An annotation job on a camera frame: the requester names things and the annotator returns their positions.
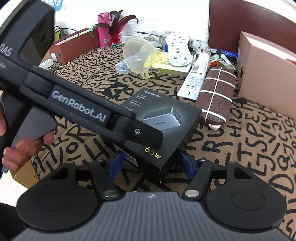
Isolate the person's left hand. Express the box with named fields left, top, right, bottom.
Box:
left=0, top=111, right=56, bottom=173

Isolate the white cream tube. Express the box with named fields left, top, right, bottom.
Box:
left=177, top=52, right=210, bottom=100

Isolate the black marker pen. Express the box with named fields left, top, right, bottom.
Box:
left=216, top=49, right=235, bottom=68

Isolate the pink cardboard storage box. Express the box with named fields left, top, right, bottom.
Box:
left=237, top=32, right=295, bottom=119

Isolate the white dotted shoe insole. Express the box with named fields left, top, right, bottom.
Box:
left=166, top=31, right=193, bottom=67

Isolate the dark red wooden headboard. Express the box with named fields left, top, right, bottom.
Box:
left=208, top=1, right=295, bottom=53

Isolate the brown long cardboard box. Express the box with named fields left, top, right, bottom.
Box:
left=49, top=28, right=99, bottom=64

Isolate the translucent yellow plastic funnel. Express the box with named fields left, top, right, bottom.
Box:
left=123, top=38, right=157, bottom=79

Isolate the pink water bottle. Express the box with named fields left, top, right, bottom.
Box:
left=97, top=13, right=111, bottom=48

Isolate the black UGREEN charger box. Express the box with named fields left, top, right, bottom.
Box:
left=114, top=88, right=202, bottom=183

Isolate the yellow-green flat box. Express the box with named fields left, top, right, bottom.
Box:
left=148, top=52, right=193, bottom=77

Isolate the brown checkered pouch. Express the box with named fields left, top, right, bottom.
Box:
left=195, top=67, right=236, bottom=131

